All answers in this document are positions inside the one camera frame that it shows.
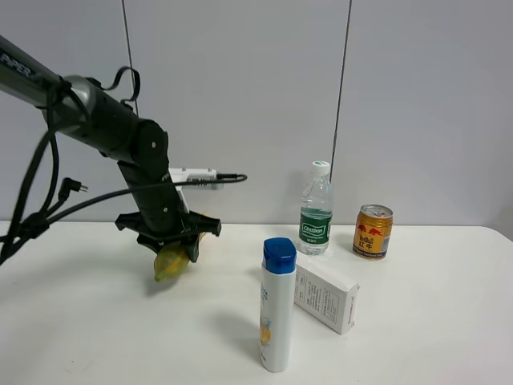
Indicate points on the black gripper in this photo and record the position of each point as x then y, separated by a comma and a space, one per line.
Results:
162, 216

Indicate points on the yellow green corn cob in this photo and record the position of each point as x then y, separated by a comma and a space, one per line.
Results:
171, 261

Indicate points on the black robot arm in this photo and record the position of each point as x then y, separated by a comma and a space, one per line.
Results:
79, 107

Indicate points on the white blue shampoo bottle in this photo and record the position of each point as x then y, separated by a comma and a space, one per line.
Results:
278, 280

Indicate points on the clear water bottle green label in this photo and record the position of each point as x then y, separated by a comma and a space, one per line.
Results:
316, 211

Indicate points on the white cardboard box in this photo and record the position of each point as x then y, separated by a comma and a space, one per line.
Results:
327, 296

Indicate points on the gold Red Bull can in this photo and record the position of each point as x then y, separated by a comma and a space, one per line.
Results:
372, 231

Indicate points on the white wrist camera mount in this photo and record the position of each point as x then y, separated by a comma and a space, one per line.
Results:
200, 175

